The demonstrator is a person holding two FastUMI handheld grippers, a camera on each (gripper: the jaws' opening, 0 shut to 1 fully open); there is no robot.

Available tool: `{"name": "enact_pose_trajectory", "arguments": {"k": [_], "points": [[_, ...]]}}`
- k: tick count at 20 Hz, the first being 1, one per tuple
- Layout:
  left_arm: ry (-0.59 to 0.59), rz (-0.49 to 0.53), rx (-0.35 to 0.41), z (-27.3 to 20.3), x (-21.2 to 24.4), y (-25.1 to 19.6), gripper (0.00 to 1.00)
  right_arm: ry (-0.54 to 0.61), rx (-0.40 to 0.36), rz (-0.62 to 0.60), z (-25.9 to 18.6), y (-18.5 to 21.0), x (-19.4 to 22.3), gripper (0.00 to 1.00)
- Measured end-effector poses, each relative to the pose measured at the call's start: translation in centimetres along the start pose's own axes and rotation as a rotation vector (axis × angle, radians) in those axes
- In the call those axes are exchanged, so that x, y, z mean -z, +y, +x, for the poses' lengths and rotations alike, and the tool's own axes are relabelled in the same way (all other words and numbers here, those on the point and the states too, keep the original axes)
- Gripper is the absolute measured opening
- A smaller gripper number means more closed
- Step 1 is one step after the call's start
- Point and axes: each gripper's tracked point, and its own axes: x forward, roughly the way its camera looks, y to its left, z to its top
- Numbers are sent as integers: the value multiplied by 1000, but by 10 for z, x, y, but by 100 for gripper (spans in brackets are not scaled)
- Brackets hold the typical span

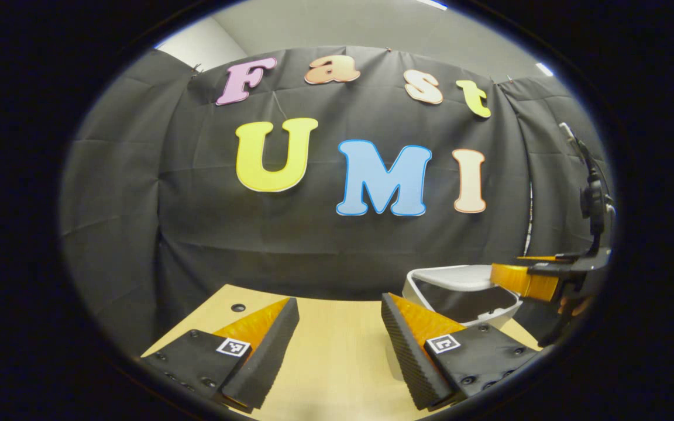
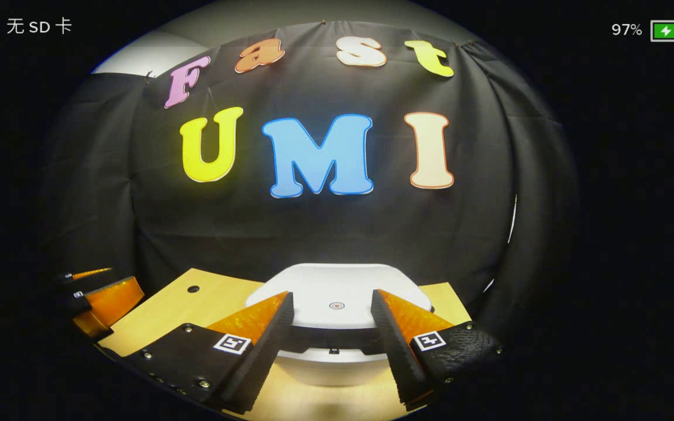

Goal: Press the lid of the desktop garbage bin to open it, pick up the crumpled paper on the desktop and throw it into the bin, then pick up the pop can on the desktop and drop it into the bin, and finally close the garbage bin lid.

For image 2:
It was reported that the black backdrop cloth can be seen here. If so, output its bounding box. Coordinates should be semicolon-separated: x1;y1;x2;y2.
42;20;577;346

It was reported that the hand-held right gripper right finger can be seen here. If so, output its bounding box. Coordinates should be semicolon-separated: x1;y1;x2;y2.
370;288;504;411

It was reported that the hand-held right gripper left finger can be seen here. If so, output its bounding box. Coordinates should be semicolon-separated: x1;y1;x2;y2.
116;291;295;415

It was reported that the white desktop garbage bin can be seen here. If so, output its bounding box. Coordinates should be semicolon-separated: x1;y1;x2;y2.
245;263;433;388

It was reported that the wooden desktop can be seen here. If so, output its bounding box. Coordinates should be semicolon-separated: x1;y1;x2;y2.
97;268;473;421

